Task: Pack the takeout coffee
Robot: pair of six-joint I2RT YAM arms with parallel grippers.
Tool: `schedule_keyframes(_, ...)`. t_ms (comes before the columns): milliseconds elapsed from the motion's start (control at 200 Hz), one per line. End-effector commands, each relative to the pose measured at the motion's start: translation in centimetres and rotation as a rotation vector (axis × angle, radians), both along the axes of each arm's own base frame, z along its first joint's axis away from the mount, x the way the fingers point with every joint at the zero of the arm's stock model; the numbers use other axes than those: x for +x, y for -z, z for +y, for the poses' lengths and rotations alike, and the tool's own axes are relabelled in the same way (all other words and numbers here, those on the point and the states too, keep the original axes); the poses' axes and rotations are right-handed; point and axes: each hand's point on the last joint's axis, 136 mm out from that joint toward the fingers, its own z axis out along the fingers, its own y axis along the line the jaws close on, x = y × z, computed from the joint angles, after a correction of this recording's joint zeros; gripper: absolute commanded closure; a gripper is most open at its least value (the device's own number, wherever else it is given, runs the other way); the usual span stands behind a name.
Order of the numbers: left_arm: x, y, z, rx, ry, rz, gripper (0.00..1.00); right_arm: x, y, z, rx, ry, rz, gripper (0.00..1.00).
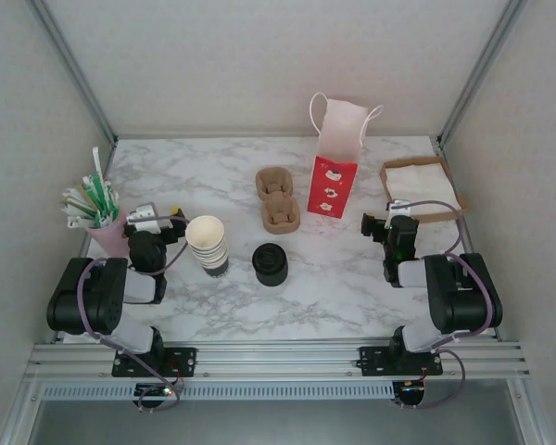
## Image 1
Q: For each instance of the brown cardboard napkin tray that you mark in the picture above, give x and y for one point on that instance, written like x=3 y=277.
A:
x=384 y=183

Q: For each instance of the nested paper cup stack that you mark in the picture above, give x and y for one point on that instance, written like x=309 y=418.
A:
x=211 y=259

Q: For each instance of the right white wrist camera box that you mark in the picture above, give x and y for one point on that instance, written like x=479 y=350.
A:
x=400 y=206

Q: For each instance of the aluminium table edge rail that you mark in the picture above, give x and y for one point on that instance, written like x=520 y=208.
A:
x=278 y=136

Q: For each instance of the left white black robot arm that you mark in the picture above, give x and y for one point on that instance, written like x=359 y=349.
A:
x=97 y=296

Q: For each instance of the green white wrapped straw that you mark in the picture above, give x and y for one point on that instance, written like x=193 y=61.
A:
x=111 y=204

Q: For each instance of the aluminium frame post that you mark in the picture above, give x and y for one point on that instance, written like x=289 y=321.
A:
x=72 y=69
x=483 y=69

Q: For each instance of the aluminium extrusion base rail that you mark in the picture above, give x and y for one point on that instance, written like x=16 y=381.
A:
x=278 y=361

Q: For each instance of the white napkin stack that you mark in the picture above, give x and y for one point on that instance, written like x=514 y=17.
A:
x=421 y=185

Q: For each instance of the pink straw holder cup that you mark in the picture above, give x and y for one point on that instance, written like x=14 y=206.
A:
x=109 y=238

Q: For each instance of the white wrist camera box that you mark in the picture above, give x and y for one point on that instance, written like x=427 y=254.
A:
x=143 y=218
x=400 y=206

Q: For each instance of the red paper gift bag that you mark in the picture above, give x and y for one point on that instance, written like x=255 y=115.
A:
x=331 y=194

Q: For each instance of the brown pulp two-cup carrier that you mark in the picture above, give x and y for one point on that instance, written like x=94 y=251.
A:
x=271 y=222

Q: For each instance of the black controller board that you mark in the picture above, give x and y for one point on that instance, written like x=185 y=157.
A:
x=155 y=391
x=410 y=394

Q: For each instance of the stack of black lids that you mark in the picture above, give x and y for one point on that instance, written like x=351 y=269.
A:
x=271 y=273

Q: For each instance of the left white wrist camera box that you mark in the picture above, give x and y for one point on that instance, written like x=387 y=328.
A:
x=143 y=218

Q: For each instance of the short white wrapped straw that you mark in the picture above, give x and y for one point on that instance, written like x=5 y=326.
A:
x=76 y=224

